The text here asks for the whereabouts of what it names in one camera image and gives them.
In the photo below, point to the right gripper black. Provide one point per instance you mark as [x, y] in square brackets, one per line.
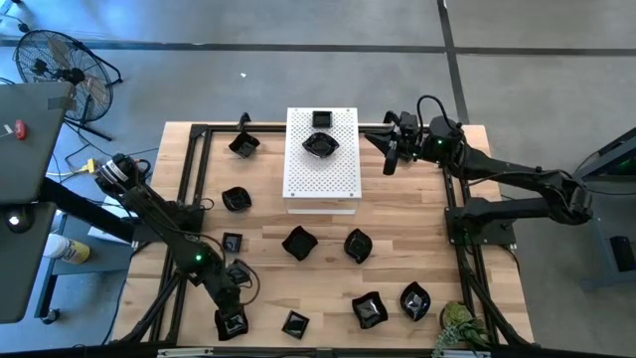
[412, 146]

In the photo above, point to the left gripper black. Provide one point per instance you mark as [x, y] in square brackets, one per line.
[228, 297]

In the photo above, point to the wavy square black plate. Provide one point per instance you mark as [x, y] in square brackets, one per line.
[299, 243]
[244, 145]
[369, 310]
[231, 330]

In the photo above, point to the leaf-shaped black plate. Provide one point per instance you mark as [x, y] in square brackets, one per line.
[358, 246]
[415, 301]
[236, 199]
[320, 145]

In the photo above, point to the small square black plate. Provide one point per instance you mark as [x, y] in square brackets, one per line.
[232, 242]
[295, 325]
[322, 119]

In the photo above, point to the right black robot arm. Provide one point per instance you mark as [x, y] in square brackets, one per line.
[522, 176]

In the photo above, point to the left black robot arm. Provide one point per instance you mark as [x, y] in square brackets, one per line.
[149, 204]

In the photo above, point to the white perforated shelf riser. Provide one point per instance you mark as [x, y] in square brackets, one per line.
[323, 179]

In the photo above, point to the white paper sheet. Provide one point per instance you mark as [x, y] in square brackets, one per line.
[113, 208]

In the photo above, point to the white yellow spray bottle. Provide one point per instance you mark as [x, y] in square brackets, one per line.
[69, 250]

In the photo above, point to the potted green succulent plant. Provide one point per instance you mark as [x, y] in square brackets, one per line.
[459, 318]

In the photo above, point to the yellow power plug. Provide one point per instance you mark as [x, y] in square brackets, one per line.
[90, 166]

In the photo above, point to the grey equipment cart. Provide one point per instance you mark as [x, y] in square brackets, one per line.
[611, 219]

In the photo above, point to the grey desk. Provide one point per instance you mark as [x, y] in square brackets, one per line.
[30, 164]

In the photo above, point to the black box device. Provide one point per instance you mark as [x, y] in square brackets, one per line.
[623, 253]

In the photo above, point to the small red object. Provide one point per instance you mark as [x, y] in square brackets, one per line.
[20, 130]

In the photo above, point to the black floor fan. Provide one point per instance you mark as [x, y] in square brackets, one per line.
[69, 75]

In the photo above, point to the black curved bracket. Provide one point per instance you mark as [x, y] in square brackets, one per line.
[244, 119]
[390, 117]

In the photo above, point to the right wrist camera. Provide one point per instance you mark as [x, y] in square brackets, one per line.
[408, 123]

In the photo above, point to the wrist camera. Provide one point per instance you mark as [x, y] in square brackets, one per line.
[408, 123]
[239, 274]

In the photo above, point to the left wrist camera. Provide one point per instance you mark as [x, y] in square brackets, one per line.
[239, 274]

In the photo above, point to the black aluminium table frame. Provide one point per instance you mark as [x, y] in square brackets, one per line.
[223, 127]

